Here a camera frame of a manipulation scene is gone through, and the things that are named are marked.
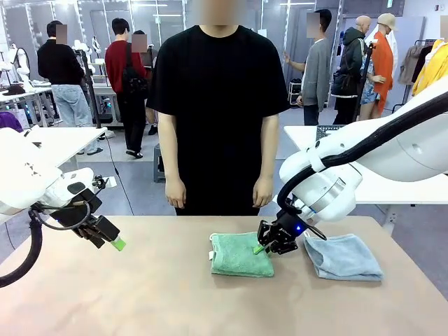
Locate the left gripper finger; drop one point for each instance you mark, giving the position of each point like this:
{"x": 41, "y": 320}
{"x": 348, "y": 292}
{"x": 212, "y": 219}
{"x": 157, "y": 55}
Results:
{"x": 91, "y": 236}
{"x": 106, "y": 229}

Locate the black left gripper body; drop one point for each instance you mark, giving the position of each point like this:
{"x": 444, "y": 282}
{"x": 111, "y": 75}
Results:
{"x": 78, "y": 215}

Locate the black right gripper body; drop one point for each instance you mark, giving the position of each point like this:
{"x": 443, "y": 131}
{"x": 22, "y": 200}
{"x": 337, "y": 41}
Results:
{"x": 288, "y": 227}

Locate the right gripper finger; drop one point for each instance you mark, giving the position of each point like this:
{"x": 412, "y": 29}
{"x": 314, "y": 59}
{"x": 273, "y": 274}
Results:
{"x": 264, "y": 232}
{"x": 281, "y": 248}

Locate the green towel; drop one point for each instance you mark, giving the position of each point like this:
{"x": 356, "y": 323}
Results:
{"x": 238, "y": 257}

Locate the light blue towel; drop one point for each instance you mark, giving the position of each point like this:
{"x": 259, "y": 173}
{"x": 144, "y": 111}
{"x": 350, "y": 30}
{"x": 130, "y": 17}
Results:
{"x": 346, "y": 260}

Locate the person's left forearm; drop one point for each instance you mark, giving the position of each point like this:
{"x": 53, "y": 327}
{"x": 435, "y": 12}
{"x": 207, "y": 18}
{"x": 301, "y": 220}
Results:
{"x": 267, "y": 150}

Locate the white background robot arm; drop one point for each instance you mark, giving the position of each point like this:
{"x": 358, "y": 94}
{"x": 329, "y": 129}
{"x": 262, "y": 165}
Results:
{"x": 21, "y": 64}

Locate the person's right forearm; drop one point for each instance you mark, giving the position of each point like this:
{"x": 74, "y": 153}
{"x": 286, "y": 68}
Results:
{"x": 171, "y": 150}

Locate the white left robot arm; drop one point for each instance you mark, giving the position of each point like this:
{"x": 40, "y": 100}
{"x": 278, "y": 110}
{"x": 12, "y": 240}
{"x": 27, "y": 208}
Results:
{"x": 21, "y": 175}

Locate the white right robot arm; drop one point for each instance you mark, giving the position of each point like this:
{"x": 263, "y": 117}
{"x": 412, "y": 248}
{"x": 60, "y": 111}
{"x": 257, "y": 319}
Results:
{"x": 402, "y": 154}

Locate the dark grey plastic basket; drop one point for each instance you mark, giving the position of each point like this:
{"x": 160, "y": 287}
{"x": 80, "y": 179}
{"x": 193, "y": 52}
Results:
{"x": 329, "y": 131}

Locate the person's left hand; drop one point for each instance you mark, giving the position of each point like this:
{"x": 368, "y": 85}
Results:
{"x": 262, "y": 193}

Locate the person's right hand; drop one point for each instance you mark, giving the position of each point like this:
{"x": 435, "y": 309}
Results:
{"x": 175, "y": 194}

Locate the tall dark grey stool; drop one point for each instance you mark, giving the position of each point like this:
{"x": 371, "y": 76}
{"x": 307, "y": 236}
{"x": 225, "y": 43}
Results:
{"x": 159, "y": 164}

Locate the white side table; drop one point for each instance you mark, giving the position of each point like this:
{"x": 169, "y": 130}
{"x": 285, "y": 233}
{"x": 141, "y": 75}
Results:
{"x": 385, "y": 190}

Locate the purple garment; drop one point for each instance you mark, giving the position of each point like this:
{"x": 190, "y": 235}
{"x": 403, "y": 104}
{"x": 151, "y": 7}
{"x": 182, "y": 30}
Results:
{"x": 10, "y": 122}

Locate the black tall tripod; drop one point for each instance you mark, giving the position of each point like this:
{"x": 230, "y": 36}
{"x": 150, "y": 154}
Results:
{"x": 89, "y": 87}

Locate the white shoe shelf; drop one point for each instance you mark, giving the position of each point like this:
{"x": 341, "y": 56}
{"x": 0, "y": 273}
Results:
{"x": 295, "y": 92}

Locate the person in black t-shirt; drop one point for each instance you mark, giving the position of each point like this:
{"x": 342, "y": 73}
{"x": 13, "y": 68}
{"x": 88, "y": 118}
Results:
{"x": 217, "y": 105}

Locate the dark cap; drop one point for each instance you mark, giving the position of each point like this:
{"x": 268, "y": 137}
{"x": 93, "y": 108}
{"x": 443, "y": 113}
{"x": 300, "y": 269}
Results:
{"x": 14, "y": 90}

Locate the black backpack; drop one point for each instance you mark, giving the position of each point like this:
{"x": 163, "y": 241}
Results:
{"x": 134, "y": 78}

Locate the man in black sweater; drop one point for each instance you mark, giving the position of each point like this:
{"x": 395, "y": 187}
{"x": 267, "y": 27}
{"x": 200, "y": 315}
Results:
{"x": 59, "y": 66}

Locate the person in red sweater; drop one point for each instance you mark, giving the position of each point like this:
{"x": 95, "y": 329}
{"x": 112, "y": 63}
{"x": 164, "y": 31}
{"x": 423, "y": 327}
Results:
{"x": 120, "y": 70}

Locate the man in grey cardigan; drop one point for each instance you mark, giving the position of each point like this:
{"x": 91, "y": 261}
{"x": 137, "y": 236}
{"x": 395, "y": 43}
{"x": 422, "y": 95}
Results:
{"x": 316, "y": 77}

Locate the mannequin in dark jacket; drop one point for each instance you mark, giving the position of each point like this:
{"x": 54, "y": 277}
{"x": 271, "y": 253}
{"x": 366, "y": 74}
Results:
{"x": 350, "y": 70}

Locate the black clothes rack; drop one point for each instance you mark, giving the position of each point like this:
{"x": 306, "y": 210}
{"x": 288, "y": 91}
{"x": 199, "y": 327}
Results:
{"x": 402, "y": 101}

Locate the person in dark clothes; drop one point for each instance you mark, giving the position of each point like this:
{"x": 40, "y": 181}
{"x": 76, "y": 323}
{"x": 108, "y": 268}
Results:
{"x": 151, "y": 59}

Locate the mannequin in orange garment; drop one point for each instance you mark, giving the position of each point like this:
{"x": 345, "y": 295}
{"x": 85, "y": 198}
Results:
{"x": 383, "y": 66}

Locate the brown coat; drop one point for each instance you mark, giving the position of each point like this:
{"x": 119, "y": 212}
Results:
{"x": 409, "y": 66}

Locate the yellow garment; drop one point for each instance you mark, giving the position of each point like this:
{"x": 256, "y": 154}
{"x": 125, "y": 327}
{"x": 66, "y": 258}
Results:
{"x": 434, "y": 70}

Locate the beige cap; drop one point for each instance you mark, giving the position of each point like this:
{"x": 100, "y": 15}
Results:
{"x": 388, "y": 20}

